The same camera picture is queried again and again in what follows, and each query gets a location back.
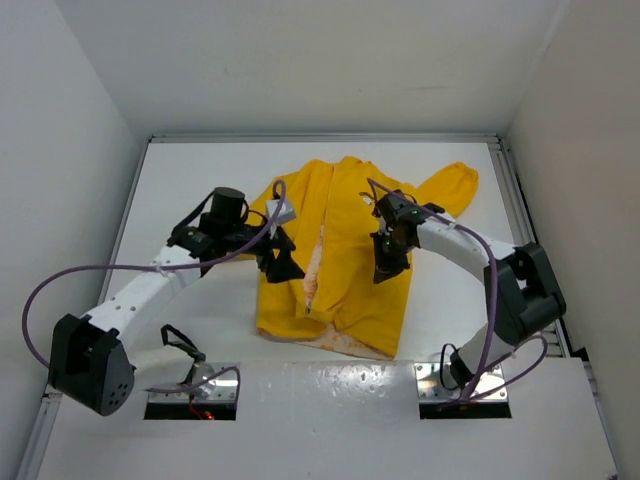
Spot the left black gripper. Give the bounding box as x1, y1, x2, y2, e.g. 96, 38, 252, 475
223, 216, 304, 281

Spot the yellow zip-up jacket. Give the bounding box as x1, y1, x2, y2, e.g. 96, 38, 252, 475
256, 156, 479, 360

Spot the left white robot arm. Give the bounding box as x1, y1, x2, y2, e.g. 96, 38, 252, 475
48, 180, 305, 416

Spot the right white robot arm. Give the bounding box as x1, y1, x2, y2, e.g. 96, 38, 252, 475
371, 184, 567, 399

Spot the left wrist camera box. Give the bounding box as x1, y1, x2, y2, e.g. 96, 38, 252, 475
265, 199, 296, 225

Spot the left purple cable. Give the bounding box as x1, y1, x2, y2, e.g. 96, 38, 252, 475
21, 178, 289, 396

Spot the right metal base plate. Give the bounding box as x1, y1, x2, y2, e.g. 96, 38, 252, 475
414, 362, 508, 404

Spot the metal base plate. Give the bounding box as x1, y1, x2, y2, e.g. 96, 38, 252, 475
414, 362, 508, 404
148, 363, 240, 405

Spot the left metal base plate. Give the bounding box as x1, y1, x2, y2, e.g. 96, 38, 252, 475
148, 363, 240, 405

